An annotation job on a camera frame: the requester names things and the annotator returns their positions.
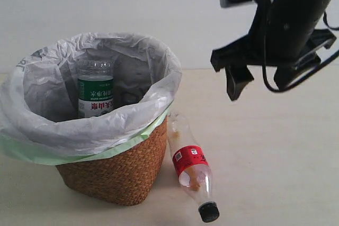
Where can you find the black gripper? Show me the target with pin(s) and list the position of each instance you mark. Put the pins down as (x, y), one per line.
(235, 58)

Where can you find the red label plastic bottle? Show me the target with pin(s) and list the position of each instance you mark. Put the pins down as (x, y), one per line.
(191, 166)

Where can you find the green label plastic bottle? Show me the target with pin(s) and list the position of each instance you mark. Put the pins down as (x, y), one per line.
(95, 87)

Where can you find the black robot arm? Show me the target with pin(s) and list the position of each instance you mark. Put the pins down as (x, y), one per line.
(283, 40)

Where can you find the woven brown wicker basket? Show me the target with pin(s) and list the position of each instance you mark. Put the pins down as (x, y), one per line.
(125, 179)

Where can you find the white and green bin liner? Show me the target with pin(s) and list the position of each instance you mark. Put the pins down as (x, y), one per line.
(39, 122)

